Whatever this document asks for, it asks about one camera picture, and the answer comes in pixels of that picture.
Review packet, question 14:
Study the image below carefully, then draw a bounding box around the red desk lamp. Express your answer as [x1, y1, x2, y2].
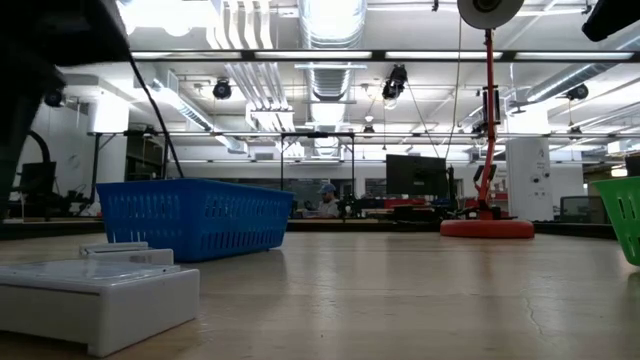
[439, 0, 536, 240]

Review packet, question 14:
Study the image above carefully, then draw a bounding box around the white square pillar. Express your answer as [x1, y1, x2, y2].
[505, 137, 554, 222]

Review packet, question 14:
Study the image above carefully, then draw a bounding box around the green plastic basket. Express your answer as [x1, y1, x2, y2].
[590, 176, 640, 267]

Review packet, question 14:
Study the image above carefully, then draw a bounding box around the blue plastic basket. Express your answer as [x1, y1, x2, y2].
[95, 178, 295, 264]

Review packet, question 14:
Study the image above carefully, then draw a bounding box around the black storage shelf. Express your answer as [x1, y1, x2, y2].
[124, 132, 169, 180]

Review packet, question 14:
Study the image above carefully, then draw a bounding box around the black metal frame stand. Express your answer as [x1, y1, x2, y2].
[278, 130, 357, 190]

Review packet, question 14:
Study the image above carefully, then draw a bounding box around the white power bank with screen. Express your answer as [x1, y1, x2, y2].
[78, 241, 176, 267]

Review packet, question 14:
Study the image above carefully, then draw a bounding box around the grey background monitor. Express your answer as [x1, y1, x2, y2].
[559, 195, 609, 225]

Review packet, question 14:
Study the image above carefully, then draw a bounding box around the black aluminium rig frame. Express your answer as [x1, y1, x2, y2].
[0, 215, 619, 240]

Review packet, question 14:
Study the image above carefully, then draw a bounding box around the large black monitor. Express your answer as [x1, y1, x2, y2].
[385, 153, 449, 198]

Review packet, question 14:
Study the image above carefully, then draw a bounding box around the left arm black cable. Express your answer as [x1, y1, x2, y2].
[128, 54, 185, 180]

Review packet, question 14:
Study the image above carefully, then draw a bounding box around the small black monitor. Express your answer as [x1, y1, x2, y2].
[19, 160, 58, 195]

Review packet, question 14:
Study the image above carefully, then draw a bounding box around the person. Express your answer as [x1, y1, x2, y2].
[304, 182, 342, 219]

